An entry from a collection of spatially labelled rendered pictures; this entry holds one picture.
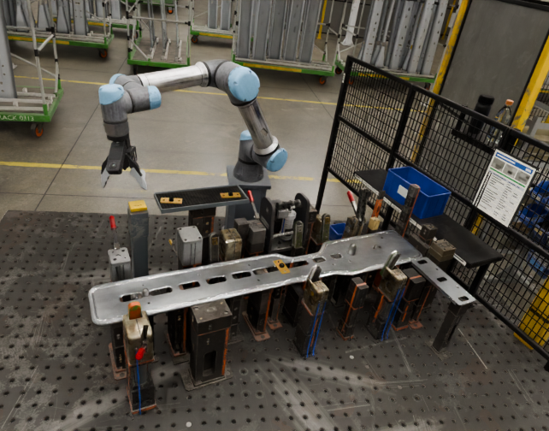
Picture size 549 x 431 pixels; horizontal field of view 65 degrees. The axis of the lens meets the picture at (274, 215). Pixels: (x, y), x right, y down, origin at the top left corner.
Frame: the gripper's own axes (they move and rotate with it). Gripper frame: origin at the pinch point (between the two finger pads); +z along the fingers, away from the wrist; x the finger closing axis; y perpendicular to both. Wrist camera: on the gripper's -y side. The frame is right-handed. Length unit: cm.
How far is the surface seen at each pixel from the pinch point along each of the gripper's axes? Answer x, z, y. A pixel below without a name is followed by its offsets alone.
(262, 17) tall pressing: -5, 26, 697
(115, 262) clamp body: 2.1, 22.8, -12.3
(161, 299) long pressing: -15.7, 30.4, -21.4
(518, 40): -217, -26, 200
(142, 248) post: 0.4, 32.2, 9.7
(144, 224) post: -1.7, 20.3, 9.5
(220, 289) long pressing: -34.7, 32.1, -12.6
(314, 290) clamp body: -69, 32, -11
